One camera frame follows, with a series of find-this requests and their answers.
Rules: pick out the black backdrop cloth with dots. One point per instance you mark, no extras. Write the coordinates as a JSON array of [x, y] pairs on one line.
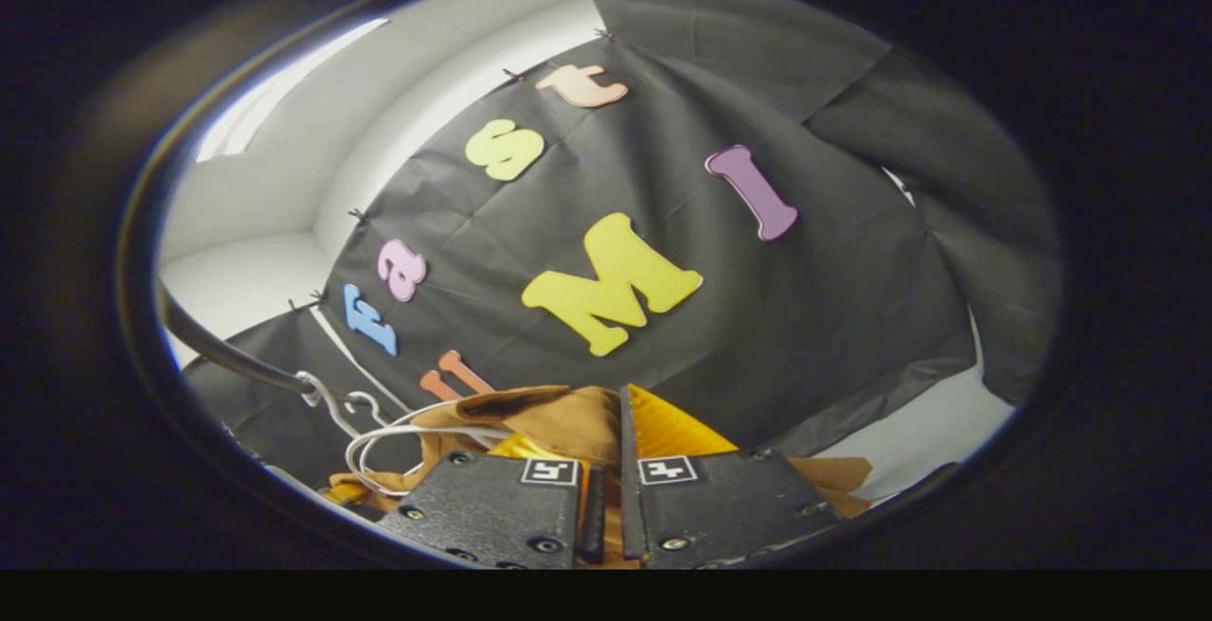
[[805, 318]]

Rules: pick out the black clothes rack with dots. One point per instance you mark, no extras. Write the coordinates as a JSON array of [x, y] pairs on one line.
[[237, 362]]

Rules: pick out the white clothes hanger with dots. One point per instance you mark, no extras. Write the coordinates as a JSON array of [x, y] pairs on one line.
[[352, 455]]

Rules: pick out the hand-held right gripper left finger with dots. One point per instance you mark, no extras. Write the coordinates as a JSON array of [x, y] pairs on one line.
[[492, 507]]

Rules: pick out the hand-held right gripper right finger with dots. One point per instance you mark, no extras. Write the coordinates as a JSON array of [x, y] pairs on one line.
[[720, 503]]

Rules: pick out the brown jacket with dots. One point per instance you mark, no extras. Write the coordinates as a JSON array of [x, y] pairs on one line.
[[568, 417]]

